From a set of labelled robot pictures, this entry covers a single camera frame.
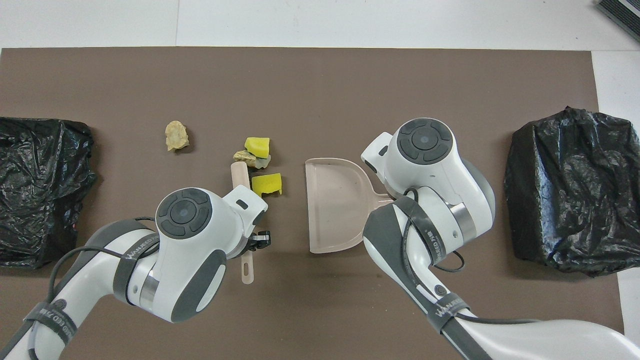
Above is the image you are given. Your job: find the beige hand brush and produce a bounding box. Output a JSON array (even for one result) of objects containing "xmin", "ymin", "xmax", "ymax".
[{"xmin": 230, "ymin": 161, "xmax": 257, "ymax": 285}]

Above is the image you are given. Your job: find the large pale bread lump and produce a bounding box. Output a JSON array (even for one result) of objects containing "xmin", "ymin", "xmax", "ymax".
[{"xmin": 165, "ymin": 120, "xmax": 190, "ymax": 152}]

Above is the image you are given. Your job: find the notched yellow sponge piece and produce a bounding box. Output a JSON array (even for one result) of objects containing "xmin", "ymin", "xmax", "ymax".
[{"xmin": 251, "ymin": 172, "xmax": 283, "ymax": 197}]

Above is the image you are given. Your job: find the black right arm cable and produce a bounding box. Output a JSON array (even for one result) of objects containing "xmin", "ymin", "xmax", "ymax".
[{"xmin": 400, "ymin": 187, "xmax": 543, "ymax": 325}]

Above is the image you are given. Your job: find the small pale bread chunk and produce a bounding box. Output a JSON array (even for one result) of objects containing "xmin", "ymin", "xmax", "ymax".
[{"xmin": 233, "ymin": 150, "xmax": 272, "ymax": 169}]

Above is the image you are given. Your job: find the beige plastic dustpan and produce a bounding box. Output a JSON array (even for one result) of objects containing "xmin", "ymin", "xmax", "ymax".
[{"xmin": 305, "ymin": 158, "xmax": 396, "ymax": 254}]

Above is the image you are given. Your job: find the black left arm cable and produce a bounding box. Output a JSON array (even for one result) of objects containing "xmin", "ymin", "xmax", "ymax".
[{"xmin": 27, "ymin": 216, "xmax": 161, "ymax": 360}]

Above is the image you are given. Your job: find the black bag lined bin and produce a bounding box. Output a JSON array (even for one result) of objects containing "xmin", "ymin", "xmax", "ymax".
[
  {"xmin": 0, "ymin": 117, "xmax": 97, "ymax": 270},
  {"xmin": 504, "ymin": 106, "xmax": 640, "ymax": 277}
]

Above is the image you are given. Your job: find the dark ribbed object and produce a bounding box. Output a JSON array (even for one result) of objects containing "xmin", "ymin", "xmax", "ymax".
[{"xmin": 596, "ymin": 0, "xmax": 640, "ymax": 28}]

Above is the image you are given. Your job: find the brown table mat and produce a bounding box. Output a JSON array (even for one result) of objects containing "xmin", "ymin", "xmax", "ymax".
[{"xmin": 0, "ymin": 47, "xmax": 625, "ymax": 360}]

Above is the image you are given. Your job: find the wedge yellow sponge piece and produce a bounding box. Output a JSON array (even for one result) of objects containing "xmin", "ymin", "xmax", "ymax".
[{"xmin": 244, "ymin": 137, "xmax": 271, "ymax": 158}]

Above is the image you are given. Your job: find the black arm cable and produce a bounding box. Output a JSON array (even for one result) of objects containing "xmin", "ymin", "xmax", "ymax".
[
  {"xmin": 27, "ymin": 216, "xmax": 161, "ymax": 360},
  {"xmin": 400, "ymin": 187, "xmax": 543, "ymax": 325}
]

